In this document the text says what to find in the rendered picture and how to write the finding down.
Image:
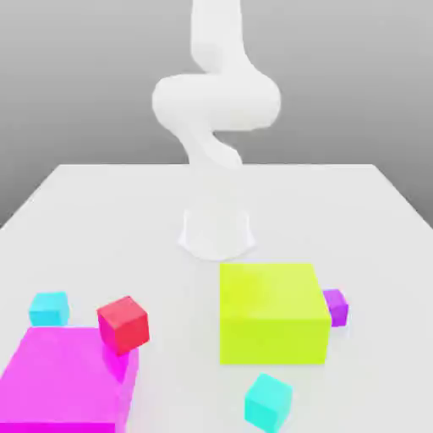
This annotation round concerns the small purple cube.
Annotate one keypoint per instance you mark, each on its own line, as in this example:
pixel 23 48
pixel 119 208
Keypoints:
pixel 336 306

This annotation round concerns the small light blue cube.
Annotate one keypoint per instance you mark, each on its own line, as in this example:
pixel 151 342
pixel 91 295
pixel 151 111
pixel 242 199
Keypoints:
pixel 49 308

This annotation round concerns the large yellow-green box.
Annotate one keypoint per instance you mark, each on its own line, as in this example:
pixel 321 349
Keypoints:
pixel 270 314

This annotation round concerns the small turquoise cube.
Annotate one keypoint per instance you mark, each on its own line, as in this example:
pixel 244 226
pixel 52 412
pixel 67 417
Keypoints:
pixel 269 402

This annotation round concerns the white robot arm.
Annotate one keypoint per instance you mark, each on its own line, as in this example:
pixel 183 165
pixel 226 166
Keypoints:
pixel 216 101

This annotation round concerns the small red cube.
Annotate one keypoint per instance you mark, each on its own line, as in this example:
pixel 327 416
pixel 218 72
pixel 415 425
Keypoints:
pixel 123 326

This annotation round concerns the large magenta box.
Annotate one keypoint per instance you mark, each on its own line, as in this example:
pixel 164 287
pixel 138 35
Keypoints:
pixel 57 379

